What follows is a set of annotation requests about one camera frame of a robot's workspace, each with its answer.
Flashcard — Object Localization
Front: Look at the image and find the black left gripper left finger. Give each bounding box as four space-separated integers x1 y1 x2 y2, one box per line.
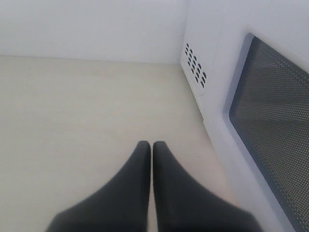
46 141 151 232

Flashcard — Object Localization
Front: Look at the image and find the white microwave door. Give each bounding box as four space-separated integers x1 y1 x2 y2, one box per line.
205 0 309 232

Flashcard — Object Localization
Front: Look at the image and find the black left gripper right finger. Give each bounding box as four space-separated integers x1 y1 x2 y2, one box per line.
152 141 263 232

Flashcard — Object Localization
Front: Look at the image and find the white microwave oven body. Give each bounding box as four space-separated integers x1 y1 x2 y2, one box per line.
180 0 256 126

